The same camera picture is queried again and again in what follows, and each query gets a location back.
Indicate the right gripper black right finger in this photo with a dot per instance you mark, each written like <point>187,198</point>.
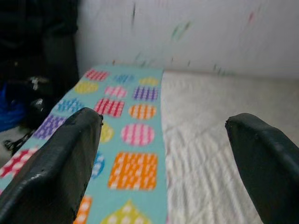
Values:
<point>268,168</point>

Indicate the teal blanket with colourful shapes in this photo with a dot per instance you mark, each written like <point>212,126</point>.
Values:
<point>133,140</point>

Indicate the grey quilted mattress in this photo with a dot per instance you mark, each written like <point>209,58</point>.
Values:
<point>222,105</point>

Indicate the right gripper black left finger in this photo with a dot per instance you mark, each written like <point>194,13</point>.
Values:
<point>51,168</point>

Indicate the blue item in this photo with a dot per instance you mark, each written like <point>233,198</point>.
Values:
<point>9,109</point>

